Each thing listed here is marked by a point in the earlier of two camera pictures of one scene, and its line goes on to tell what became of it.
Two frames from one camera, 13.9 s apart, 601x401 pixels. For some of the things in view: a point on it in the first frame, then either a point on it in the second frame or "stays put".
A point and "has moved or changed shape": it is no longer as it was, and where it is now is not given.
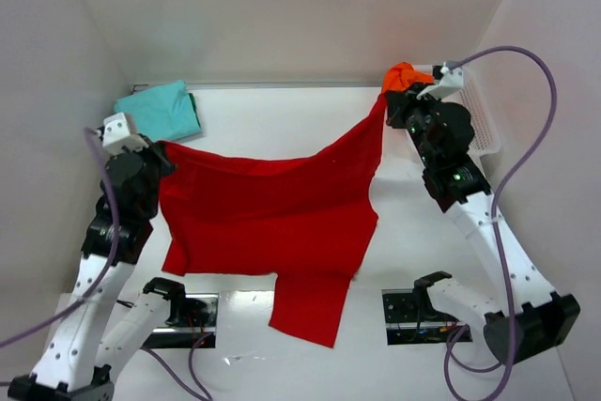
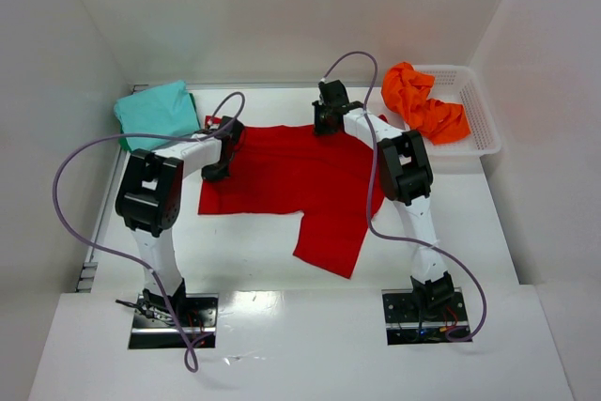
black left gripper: x=157 y=155 -> x=216 y=171
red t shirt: x=302 y=219 has moved or changed shape
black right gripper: x=399 y=103 -> x=324 y=122
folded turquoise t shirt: x=162 y=113 stays put
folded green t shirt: x=194 y=108 stays put
